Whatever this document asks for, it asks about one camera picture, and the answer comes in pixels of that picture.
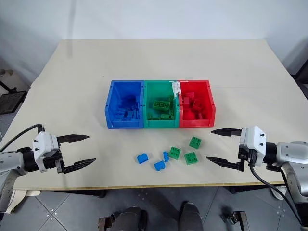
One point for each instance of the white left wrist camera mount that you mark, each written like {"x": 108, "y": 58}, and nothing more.
{"x": 43, "y": 144}

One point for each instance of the red plastic bin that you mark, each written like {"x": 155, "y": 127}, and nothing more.
{"x": 195, "y": 123}

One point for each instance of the beige curved board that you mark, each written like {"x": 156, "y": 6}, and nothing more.
{"x": 20, "y": 196}

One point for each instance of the white shoe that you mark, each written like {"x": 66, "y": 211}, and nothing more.
{"x": 277, "y": 192}

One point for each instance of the black table foot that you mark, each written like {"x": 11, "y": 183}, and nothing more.
{"x": 101, "y": 193}

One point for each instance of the small blue brick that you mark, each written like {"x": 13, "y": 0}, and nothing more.
{"x": 166, "y": 156}
{"x": 142, "y": 158}
{"x": 159, "y": 166}

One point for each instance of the blue plastic bin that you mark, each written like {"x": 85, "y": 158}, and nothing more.
{"x": 125, "y": 124}

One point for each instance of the flat green brick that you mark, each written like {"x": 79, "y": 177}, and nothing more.
{"x": 154, "y": 117}

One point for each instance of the white tape strip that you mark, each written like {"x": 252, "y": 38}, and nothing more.
{"x": 176, "y": 89}

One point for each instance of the green plastic bin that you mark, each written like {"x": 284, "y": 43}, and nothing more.
{"x": 158, "y": 124}

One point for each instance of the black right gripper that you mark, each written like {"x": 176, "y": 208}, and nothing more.
{"x": 244, "y": 154}

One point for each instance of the dark cabinet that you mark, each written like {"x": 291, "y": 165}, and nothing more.
{"x": 302, "y": 72}

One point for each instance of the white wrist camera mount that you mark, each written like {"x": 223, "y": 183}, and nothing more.
{"x": 255, "y": 139}
{"x": 43, "y": 144}

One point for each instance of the dark rounded robot foot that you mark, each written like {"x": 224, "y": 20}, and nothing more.
{"x": 190, "y": 216}
{"x": 131, "y": 219}

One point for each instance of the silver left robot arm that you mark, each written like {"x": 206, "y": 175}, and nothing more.
{"x": 9, "y": 160}

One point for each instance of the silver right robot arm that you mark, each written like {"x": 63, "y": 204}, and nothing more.
{"x": 292, "y": 154}

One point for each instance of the green four-stud brick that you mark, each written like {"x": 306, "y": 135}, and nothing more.
{"x": 174, "y": 152}
{"x": 191, "y": 158}
{"x": 195, "y": 142}

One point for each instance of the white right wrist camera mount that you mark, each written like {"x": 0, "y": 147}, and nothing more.
{"x": 255, "y": 139}

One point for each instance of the black mesh stand base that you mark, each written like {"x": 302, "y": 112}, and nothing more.
{"x": 10, "y": 101}

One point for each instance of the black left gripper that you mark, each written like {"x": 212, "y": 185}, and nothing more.
{"x": 51, "y": 162}

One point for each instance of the metal floor bracket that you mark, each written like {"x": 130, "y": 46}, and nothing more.
{"x": 105, "y": 223}
{"x": 237, "y": 220}

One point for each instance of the large green six-stud brick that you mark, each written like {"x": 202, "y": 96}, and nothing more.
{"x": 162, "y": 105}

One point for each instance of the red brick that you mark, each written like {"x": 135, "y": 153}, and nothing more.
{"x": 189, "y": 95}

